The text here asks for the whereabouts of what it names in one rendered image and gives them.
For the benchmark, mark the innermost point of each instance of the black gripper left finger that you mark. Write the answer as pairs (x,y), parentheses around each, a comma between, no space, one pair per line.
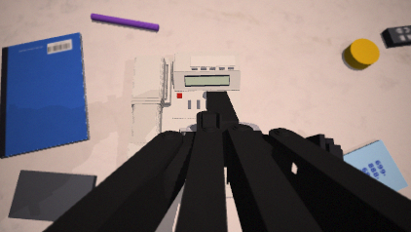
(137,196)

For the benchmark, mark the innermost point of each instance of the yellow short cylinder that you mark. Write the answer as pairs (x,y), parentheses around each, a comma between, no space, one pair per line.
(361,54)

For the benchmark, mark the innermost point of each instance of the light blue note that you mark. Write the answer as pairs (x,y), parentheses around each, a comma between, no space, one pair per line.
(375,159)

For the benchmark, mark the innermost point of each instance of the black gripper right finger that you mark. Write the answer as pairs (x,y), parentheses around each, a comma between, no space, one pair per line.
(329,194)

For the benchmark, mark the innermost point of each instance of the purple cylinder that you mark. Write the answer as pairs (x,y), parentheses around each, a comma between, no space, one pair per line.
(127,22)

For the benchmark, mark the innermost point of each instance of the blue notebook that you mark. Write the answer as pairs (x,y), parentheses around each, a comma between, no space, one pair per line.
(43,99)

